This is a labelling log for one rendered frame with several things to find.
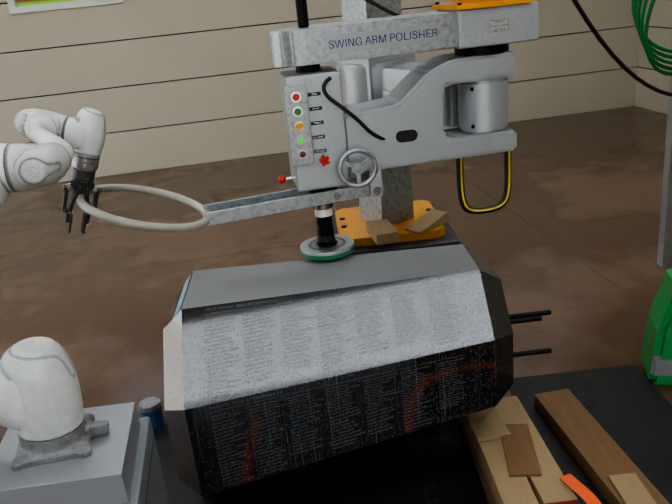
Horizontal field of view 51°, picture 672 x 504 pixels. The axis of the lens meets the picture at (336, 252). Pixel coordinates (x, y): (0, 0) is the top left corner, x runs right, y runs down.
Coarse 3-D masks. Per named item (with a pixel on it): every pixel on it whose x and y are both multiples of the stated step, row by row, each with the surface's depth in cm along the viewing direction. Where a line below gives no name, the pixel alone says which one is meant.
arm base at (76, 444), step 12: (84, 420) 175; (96, 420) 177; (72, 432) 169; (84, 432) 173; (96, 432) 175; (24, 444) 167; (36, 444) 166; (48, 444) 166; (60, 444) 167; (72, 444) 169; (84, 444) 170; (24, 456) 166; (36, 456) 166; (48, 456) 167; (60, 456) 167; (72, 456) 168; (84, 456) 168; (12, 468) 165; (24, 468) 165
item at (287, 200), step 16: (368, 176) 280; (272, 192) 276; (288, 192) 276; (304, 192) 277; (320, 192) 267; (336, 192) 268; (352, 192) 269; (368, 192) 270; (384, 192) 271; (208, 208) 272; (224, 208) 273; (240, 208) 263; (256, 208) 264; (272, 208) 265; (288, 208) 267; (208, 224) 263
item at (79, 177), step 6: (72, 174) 248; (78, 174) 246; (84, 174) 246; (90, 174) 248; (72, 180) 248; (78, 180) 248; (84, 180) 247; (90, 180) 248; (72, 186) 248; (84, 186) 250; (90, 186) 252; (84, 192) 251
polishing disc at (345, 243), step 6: (336, 234) 290; (306, 240) 286; (312, 240) 286; (342, 240) 282; (348, 240) 282; (300, 246) 281; (306, 246) 280; (312, 246) 279; (336, 246) 276; (342, 246) 276; (348, 246) 275; (306, 252) 275; (312, 252) 273; (318, 252) 272; (324, 252) 272; (330, 252) 271; (336, 252) 271; (342, 252) 273
